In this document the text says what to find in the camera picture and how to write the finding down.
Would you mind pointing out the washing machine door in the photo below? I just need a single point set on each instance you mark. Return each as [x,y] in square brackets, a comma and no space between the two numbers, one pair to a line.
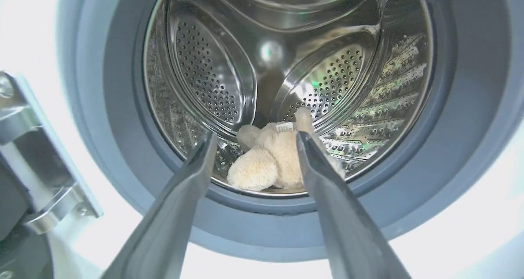
[16,230]

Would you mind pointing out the chrome door hinge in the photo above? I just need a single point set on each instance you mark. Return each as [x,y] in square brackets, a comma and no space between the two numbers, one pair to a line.
[37,156]

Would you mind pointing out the cream plush toy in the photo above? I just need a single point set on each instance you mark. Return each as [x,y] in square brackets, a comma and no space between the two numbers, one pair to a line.
[270,160]

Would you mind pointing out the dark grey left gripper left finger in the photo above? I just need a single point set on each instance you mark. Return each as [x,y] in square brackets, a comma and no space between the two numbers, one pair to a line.
[163,230]

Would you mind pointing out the white washing machine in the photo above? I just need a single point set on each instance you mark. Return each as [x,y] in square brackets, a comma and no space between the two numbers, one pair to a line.
[470,238]

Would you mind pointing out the stainless steel washer drum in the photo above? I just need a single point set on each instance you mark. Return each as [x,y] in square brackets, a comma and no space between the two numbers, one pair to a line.
[286,66]

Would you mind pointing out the grey rubber door gasket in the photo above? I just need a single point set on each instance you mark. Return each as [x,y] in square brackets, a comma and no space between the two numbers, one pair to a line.
[462,107]

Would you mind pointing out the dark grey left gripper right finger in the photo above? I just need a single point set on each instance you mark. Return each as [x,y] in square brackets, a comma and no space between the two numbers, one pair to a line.
[348,230]

